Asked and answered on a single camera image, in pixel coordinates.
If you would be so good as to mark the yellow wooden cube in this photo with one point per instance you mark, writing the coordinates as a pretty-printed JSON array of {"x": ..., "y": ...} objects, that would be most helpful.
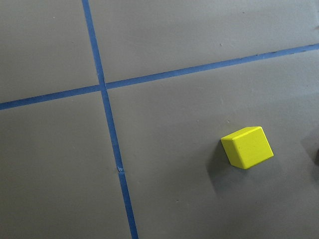
[{"x": 247, "y": 147}]

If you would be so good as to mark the blue tape line lengthwise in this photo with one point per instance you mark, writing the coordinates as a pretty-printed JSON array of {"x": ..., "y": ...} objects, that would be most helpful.
[{"x": 110, "y": 120}]

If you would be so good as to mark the blue tape line crosswise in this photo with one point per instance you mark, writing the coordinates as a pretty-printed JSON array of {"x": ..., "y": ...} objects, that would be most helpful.
[{"x": 158, "y": 76}]

